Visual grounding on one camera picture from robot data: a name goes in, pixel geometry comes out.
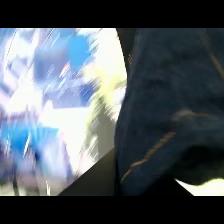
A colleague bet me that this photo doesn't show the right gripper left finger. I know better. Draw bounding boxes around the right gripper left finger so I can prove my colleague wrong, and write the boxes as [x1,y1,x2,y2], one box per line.
[58,147,118,197]

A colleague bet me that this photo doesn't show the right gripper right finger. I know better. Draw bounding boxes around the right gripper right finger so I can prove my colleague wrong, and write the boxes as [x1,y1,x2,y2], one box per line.
[151,177,193,197]

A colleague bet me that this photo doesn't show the dark blue jeans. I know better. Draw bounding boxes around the dark blue jeans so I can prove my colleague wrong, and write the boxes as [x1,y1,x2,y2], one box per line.
[114,28,224,197]

